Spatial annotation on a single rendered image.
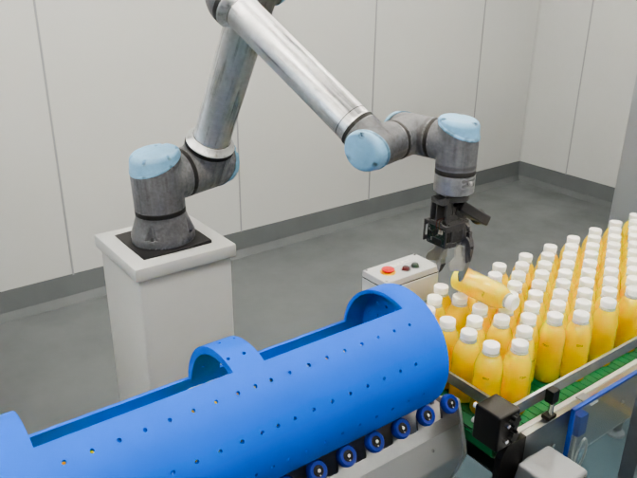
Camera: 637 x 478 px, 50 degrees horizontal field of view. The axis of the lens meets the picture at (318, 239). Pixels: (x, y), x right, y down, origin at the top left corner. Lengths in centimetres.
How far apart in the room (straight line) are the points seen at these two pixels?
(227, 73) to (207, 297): 67
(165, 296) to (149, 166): 38
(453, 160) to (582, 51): 473
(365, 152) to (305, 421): 56
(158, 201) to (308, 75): 68
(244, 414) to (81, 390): 230
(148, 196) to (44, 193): 210
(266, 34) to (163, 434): 89
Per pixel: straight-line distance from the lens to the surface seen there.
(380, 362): 135
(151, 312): 202
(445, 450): 165
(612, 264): 216
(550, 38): 634
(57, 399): 343
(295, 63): 154
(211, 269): 206
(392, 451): 153
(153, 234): 204
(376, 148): 141
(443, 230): 153
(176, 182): 200
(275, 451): 125
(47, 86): 395
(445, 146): 149
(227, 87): 192
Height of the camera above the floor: 191
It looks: 23 degrees down
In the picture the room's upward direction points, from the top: 1 degrees clockwise
